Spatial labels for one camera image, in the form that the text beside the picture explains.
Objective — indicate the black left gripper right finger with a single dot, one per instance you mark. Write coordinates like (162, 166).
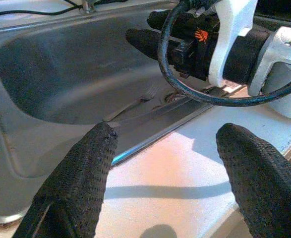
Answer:
(264, 188)

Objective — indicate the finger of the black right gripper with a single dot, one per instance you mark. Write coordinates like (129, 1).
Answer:
(147, 42)
(165, 19)

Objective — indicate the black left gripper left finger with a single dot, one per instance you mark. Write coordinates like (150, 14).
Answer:
(78, 178)

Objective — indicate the steel faucet with blue lever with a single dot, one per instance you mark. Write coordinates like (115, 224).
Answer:
(88, 6)

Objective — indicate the stainless steel sink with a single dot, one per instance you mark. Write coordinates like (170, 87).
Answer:
(61, 74)

